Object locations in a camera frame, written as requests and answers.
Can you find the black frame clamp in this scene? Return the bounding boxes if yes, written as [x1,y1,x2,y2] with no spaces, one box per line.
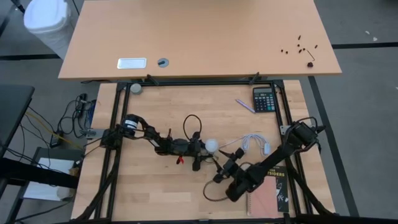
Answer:
[146,73,160,86]
[248,72,261,86]

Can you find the white power cord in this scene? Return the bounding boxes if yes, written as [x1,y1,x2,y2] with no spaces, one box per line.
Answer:
[217,133,272,157]

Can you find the grey round puck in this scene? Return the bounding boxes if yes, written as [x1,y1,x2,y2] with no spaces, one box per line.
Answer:
[129,82,144,95]

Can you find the black calculator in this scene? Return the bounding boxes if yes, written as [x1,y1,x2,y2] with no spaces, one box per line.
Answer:
[252,86,277,113]

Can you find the pink spiral notebook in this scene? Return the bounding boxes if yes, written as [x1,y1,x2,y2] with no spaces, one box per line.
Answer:
[246,184,279,218]

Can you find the black metal stand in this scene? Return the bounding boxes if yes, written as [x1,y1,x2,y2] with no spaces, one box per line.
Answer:
[0,146,82,224]

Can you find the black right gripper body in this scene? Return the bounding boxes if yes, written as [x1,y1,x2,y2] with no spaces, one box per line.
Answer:
[212,147,247,184]

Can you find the silver rectangular desk plate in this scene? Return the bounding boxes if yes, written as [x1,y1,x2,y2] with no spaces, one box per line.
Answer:
[116,57,148,70]

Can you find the black side table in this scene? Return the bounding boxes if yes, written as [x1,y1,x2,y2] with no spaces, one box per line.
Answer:
[0,84,36,156]

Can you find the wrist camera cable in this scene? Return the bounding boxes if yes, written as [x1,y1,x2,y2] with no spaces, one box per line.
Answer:
[202,179,233,203]
[182,114,203,141]

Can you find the white trash bin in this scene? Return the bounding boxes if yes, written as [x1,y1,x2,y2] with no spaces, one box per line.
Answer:
[22,0,76,60]

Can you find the black aluminium frame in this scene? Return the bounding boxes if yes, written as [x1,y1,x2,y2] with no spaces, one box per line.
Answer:
[70,78,337,224]

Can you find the black floor cable bundle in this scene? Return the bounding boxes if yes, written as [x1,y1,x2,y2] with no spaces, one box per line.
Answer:
[18,92,98,151]

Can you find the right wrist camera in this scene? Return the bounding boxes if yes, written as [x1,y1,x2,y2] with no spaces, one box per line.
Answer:
[223,158,240,176]

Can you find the white lightbulb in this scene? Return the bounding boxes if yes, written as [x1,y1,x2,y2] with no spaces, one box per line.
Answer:
[205,138,220,154]

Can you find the black Outsiders book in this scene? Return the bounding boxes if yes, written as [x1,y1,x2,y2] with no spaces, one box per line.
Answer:
[266,164,290,213]

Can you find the beige desk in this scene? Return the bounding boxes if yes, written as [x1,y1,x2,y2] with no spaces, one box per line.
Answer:
[57,0,343,82]

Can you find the white paper sheet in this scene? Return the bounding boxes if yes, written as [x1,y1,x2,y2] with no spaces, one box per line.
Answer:
[22,156,76,202]

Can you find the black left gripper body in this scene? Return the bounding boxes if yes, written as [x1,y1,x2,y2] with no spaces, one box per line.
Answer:
[169,131,204,172]

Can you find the purple white pen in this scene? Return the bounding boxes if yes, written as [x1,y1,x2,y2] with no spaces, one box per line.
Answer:
[234,98,256,114]

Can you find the black power adapter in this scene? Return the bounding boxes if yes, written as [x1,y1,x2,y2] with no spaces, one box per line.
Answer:
[49,131,63,149]

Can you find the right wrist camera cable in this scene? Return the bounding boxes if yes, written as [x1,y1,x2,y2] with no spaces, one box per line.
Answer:
[202,179,233,203]

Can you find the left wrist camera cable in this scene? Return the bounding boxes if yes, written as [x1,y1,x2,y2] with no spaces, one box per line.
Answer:
[182,114,203,141]

